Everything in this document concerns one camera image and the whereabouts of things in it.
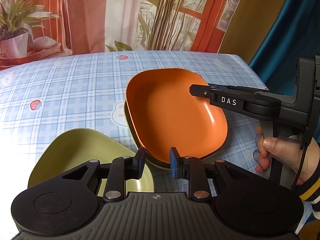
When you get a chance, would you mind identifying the orange squarish bowl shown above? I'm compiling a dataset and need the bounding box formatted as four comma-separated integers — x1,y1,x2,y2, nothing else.
125,68,227,163

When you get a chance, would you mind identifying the striped knit sleeve forearm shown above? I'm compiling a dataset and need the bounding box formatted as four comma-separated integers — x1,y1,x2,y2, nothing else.
298,173,319,202

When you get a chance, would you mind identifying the person's right hand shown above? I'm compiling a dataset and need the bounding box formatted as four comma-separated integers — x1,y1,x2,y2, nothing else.
255,137,319,186

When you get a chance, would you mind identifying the green squarish bowl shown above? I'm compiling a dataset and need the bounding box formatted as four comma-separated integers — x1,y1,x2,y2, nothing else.
124,101,228,170

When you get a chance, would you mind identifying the green squarish plate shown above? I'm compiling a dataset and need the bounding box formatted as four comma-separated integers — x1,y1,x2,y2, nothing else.
27,128,135,188

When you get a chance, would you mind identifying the teal curtain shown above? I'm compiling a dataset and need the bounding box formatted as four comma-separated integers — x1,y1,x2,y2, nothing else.
249,0,319,95

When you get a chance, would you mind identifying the printed plant backdrop cloth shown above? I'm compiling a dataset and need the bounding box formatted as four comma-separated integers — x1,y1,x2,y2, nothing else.
1,0,285,69

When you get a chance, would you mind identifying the black cable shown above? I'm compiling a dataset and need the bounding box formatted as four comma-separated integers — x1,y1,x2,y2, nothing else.
292,125,316,188

